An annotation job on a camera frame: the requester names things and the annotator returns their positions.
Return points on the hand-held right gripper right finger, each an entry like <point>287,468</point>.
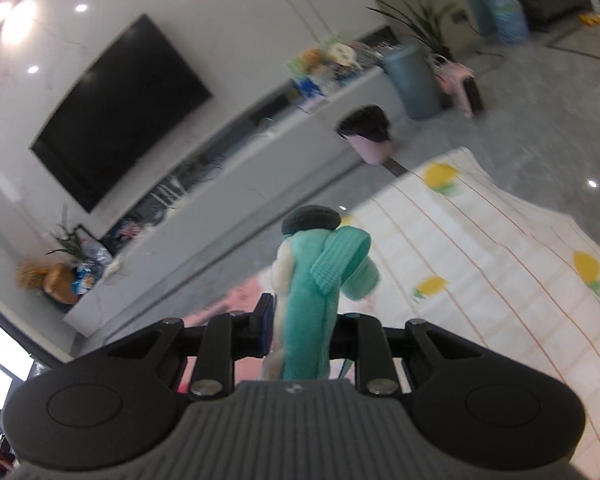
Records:
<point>367,345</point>

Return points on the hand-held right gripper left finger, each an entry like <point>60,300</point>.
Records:
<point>266,325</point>

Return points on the teal white knit plush toy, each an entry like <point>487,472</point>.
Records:
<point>310,300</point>

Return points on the pink table mat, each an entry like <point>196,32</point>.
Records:
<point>240,295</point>

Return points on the white marble media console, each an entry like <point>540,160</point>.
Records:
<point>230,210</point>

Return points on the white router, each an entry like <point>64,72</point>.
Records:
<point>170,197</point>

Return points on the blue snack bag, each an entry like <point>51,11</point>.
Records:
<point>85,277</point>

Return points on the gold vase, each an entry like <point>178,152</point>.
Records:
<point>62,285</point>

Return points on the pink trash bin black bag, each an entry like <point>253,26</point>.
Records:
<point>367,137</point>

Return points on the green leafy plant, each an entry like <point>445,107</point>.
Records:
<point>70,242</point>

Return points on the dried yellow flowers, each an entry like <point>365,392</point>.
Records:
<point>30,275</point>

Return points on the black television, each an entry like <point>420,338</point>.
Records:
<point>120,115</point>

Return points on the grey trash can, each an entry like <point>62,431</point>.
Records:
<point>412,85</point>

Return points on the brown plush bear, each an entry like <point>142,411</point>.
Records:
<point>312,62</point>

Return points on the pink stool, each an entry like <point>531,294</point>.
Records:
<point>460,82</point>

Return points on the round white hand fan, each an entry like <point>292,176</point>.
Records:
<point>342,54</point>

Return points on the long leaf potted plant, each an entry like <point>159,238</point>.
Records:
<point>425,25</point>

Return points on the blue water bottle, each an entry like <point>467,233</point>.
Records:
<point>510,15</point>

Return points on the yellow floor toys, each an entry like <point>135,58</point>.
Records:
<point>592,18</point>

